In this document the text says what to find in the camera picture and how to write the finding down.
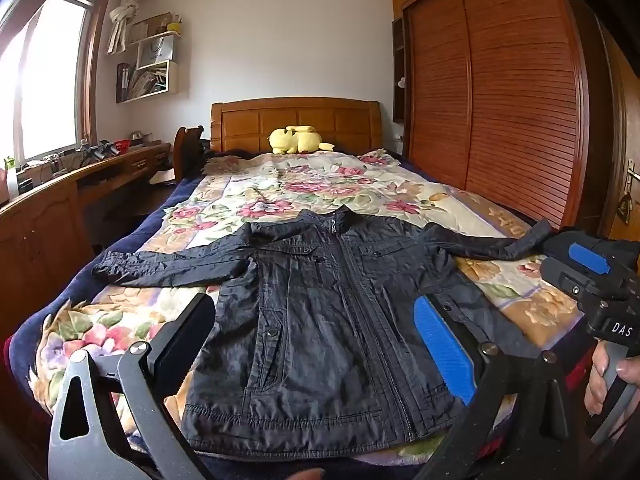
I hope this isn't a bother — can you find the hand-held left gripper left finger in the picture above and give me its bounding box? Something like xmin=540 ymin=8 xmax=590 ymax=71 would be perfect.
xmin=47 ymin=292 xmax=218 ymax=480

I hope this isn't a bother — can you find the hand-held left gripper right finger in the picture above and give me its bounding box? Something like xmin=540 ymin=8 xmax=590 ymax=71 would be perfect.
xmin=414 ymin=294 xmax=586 ymax=480

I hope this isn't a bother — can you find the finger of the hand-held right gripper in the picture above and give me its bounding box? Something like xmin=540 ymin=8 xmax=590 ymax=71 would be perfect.
xmin=540 ymin=232 xmax=632 ymax=306

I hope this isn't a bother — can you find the black jacket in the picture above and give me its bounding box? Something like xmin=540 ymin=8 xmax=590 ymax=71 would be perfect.
xmin=91 ymin=205 xmax=553 ymax=463

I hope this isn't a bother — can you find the person's right hand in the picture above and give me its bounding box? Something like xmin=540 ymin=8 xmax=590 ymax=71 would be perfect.
xmin=584 ymin=345 xmax=640 ymax=415

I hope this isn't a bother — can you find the dark cloth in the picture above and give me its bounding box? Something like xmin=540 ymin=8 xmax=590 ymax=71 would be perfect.
xmin=597 ymin=237 xmax=640 ymax=273

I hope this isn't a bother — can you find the floral blanket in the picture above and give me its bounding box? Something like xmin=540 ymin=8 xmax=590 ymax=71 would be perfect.
xmin=10 ymin=147 xmax=586 ymax=461

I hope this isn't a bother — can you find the long wooden desk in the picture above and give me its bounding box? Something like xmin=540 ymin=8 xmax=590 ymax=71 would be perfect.
xmin=0 ymin=142 xmax=173 ymax=341

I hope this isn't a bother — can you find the wooden chair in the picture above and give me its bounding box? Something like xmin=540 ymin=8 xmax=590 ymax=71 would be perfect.
xmin=172 ymin=125 xmax=206 ymax=183

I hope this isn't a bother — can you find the wooden slatted wardrobe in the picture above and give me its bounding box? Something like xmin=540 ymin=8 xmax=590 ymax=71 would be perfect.
xmin=390 ymin=0 xmax=621 ymax=241

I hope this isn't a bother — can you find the yellow plush toy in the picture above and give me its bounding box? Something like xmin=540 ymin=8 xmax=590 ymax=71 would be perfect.
xmin=267 ymin=125 xmax=337 ymax=156

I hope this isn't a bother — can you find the wooden bed headboard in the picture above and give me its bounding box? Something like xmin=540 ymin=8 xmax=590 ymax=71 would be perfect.
xmin=210 ymin=97 xmax=383 ymax=156

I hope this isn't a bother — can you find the dark wooden niche shelf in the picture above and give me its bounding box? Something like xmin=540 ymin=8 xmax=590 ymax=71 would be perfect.
xmin=392 ymin=17 xmax=409 ymax=123

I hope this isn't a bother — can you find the white paper bag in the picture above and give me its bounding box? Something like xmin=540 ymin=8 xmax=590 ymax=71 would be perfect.
xmin=137 ymin=35 xmax=176 ymax=68

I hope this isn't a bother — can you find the window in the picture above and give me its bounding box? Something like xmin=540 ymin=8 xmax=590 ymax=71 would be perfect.
xmin=0 ymin=0 xmax=113 ymax=161

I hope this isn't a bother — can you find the tied cream curtain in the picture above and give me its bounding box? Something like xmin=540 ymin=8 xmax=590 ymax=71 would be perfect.
xmin=106 ymin=0 xmax=151 ymax=55

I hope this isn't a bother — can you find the white wall shelf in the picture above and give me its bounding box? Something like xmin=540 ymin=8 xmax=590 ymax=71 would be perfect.
xmin=116 ymin=30 xmax=182 ymax=104

